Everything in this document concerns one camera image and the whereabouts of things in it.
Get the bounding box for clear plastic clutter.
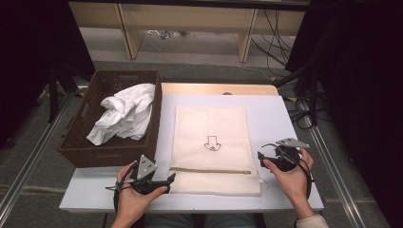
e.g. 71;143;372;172
146;29;193;40

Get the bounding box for person's left hand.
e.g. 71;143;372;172
115;161;169;220

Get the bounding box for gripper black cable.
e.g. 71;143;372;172
105;162;138;214
296;157;316;200

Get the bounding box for metal floor rail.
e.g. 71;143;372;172
0;91;77;219
308;126;369;228

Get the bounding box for person's right hand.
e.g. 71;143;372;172
262;147;316;205

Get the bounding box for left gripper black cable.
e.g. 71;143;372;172
105;162;138;214

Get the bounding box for brown woven basket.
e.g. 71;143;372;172
57;69;163;169

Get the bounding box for black curtain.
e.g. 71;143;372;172
0;0;96;150
284;0;403;228

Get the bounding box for black metal stand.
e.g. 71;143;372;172
47;61;96;124
274;61;319;127

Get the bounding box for person's legs in jeans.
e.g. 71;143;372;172
144;213;259;228

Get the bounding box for wooden shelf unit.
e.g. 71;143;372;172
67;0;310;64

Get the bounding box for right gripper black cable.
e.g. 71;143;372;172
296;157;316;200

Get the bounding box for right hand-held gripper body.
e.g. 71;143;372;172
269;138;311;174

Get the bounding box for hanging black cables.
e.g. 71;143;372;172
250;9;297;69

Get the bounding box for white-topped wooden table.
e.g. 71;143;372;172
59;83;325;214

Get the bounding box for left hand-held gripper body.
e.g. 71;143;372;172
130;154;160;195

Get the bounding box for white printed cloth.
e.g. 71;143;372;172
168;104;262;196

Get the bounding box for black floor cables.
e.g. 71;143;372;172
283;94;332;131

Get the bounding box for white shirt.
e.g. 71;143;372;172
86;83;157;146

